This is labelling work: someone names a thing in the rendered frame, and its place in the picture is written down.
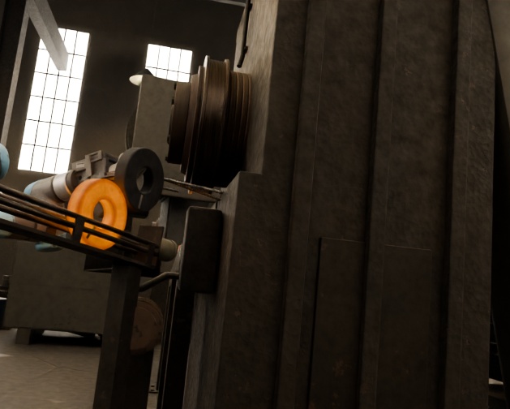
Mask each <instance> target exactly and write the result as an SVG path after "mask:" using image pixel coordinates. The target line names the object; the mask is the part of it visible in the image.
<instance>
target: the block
mask: <svg viewBox="0 0 510 409"><path fill-rule="evenodd" d="M222 215H223V213H222V211H221V210H219V209H211V208H204V207H198V206H191V207H189V209H188V210H187V212H186V224H185V230H184V237H183V245H182V257H181V264H180V271H179V273H180V274H179V280H178V289H179V290H180V291H185V292H194V293H202V294H211V293H213V291H214V290H215V282H216V278H217V272H216V268H217V260H218V252H219V245H220V237H221V232H222V224H221V223H222Z"/></svg>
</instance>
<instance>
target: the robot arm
mask: <svg viewBox="0 0 510 409"><path fill-rule="evenodd" d="M96 153H98V154H96ZM93 154H95V156H92V157H91V155H93ZM121 156H122V154H120V156H119V157H115V156H113V155H111V154H108V153H103V152H102V150H100V151H97V152H94V153H90V154H88V155H85V159H83V160H81V161H77V162H74V163H72V170H69V171H67V172H64V173H61V174H57V175H55V176H52V177H49V178H47V179H40V180H37V181H36V182H35V183H31V184H29V185H28V186H27V187H26V188H25V190H24V193H25V194H28V195H30V196H34V197H36V198H38V199H41V200H44V201H47V202H49V203H51V204H54V205H57V206H60V207H62V208H64V203H66V202H68V201H69V200H70V198H71V195H72V193H73V191H74V190H75V189H76V188H77V187H78V186H79V185H80V184H81V183H82V182H84V181H86V180H88V179H108V180H110V181H112V182H114V171H115V168H116V165H117V163H118V160H119V158H120V157H121ZM9 163H10V159H9V154H8V152H7V150H6V148H5V147H4V146H3V145H2V144H0V180H1V179H3V178H4V177H5V176H6V173H7V171H8V169H9ZM145 170H146V167H142V168H141V169H140V170H139V172H138V174H137V179H138V178H139V177H140V176H141V175H142V174H143V173H144V172H145ZM137 179H136V180H137ZM94 213H95V214H96V215H97V216H98V217H100V218H103V217H104V210H103V207H102V204H101V202H100V201H98V202H97V204H96V206H95V208H94ZM0 218H3V219H6V220H8V221H11V222H16V223H19V224H21V225H24V226H29V227H31V228H34V229H38V230H42V231H44V232H45V231H46V227H47V226H43V225H41V224H38V223H35V222H31V221H29V220H26V219H23V218H20V217H16V216H13V215H10V214H8V213H4V212H1V211H0ZM55 235H57V236H61V237H63V238H66V232H63V231H60V230H56V234H55ZM0 239H18V240H23V241H30V242H35V243H34V244H35V248H36V250H37V251H38V252H56V251H60V250H62V249H63V248H62V247H59V246H56V245H53V244H50V243H45V242H42V241H39V240H36V239H31V238H28V237H25V236H22V235H17V234H14V233H11V232H8V231H4V230H0Z"/></svg>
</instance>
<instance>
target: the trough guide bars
mask: <svg viewBox="0 0 510 409"><path fill-rule="evenodd" d="M0 192H3V193H6V194H7V195H5V194H2V193H0V211H1V212H4V213H8V214H10V215H13V216H16V217H20V218H23V219H26V220H29V221H31V222H35V223H38V224H41V225H43V226H47V227H46V231H45V232H48V233H50V234H53V235H55V234H56V230H60V231H63V232H66V233H68V234H70V231H69V228H68V227H70V228H72V229H73V231H72V235H71V240H72V241H71V244H72V245H75V246H78V247H79V245H80V240H81V237H82V234H83V232H84V233H87V234H90V235H94V236H96V237H99V238H102V239H106V240H109V241H110V242H113V243H115V245H113V246H112V248H116V249H118V250H121V251H123V252H122V255H123V256H126V257H129V256H130V253H131V254H134V255H136V254H137V253H138V252H137V251H140V252H144V253H146V257H145V262H144V263H146V265H145V266H146V267H149V268H151V266H152V258H153V256H157V255H158V252H155V251H154V249H155V248H159V247H160V245H159V244H158V243H154V242H152V241H149V240H147V239H143V238H141V237H139V236H136V235H133V234H131V233H128V232H125V231H124V230H119V229H118V228H115V227H113V226H109V225H107V224H105V223H102V222H99V221H96V220H94V219H91V218H90V217H85V216H84V215H81V214H78V213H75V212H72V211H70V210H68V209H64V208H62V207H60V206H57V205H55V204H51V203H49V202H47V201H44V200H41V199H38V198H36V197H34V196H30V195H28V194H25V193H23V192H20V191H17V190H15V189H13V188H10V187H7V186H4V185H1V184H0ZM8 195H10V196H8ZM11 196H14V197H16V198H19V199H21V200H18V199H16V198H14V197H11ZM22 200H26V201H27V202H30V203H33V204H29V203H27V202H25V201H22ZM34 204H35V205H34ZM4 205H5V206H4ZM36 205H39V206H41V207H44V208H45V209H43V208H41V207H38V206H36ZM9 207H10V208H9ZM47 209H50V210H53V211H54V212H52V211H49V210H47ZM21 211H22V212H21ZM55 212H57V213H55ZM58 213H61V214H63V215H66V216H68V217H72V218H74V219H75V222H70V221H67V217H66V216H63V215H61V214H58ZM33 215H34V216H33ZM43 218H44V219H43ZM85 222H86V223H88V224H90V225H93V226H97V227H99V228H101V229H104V230H107V231H110V232H113V233H115V234H117V235H121V237H120V239H119V238H116V237H113V236H111V235H107V234H105V233H102V232H100V231H97V230H94V229H91V228H88V227H86V226H84V223H85ZM122 236H124V237H126V238H128V239H126V238H124V237H122ZM131 239H133V240H134V241H133V240H131ZM135 241H137V242H140V243H143V244H146V245H148V248H144V247H141V246H139V243H137V242H135Z"/></svg>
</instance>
